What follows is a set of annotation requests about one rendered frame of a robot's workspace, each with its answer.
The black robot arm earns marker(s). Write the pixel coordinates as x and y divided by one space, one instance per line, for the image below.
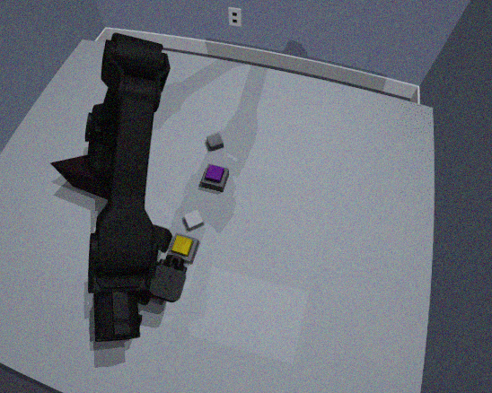
135 72

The purple button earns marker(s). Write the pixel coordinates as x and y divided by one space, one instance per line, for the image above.
215 177

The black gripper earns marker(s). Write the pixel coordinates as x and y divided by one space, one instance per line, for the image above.
163 238

